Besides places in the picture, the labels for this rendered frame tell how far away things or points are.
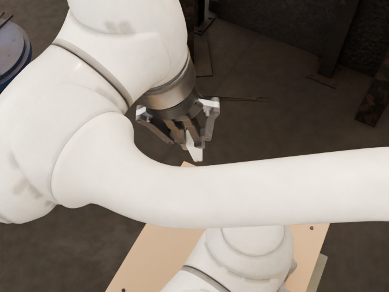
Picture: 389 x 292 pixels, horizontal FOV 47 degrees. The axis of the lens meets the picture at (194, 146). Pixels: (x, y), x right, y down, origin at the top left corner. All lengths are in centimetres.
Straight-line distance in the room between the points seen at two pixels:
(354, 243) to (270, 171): 120
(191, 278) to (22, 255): 88
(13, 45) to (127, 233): 68
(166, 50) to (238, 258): 38
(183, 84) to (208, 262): 33
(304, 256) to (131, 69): 70
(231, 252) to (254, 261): 4
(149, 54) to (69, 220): 115
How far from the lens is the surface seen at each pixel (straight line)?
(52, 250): 153
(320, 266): 111
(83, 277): 147
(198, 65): 189
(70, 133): 40
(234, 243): 73
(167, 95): 54
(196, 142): 73
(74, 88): 42
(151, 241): 103
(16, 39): 148
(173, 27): 47
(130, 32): 44
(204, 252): 77
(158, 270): 100
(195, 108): 63
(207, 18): 210
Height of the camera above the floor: 137
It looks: 56 degrees down
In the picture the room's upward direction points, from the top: straight up
